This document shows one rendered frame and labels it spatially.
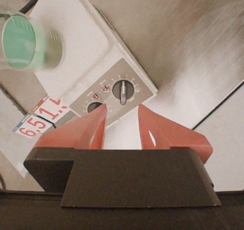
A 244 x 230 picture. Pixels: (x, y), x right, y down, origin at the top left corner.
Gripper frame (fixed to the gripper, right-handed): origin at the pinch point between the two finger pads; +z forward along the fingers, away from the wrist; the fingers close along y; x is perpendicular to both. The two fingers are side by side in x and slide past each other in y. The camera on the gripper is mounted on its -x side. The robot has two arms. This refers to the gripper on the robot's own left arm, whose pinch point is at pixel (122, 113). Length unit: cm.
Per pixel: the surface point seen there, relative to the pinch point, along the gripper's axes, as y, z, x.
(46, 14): 10.0, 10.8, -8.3
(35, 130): 22.2, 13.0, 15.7
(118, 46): 0.5, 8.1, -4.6
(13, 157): 34.4, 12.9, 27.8
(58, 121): 15.2, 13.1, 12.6
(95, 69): 3.7, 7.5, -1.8
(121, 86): 0.1, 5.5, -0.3
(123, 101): -0.1, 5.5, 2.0
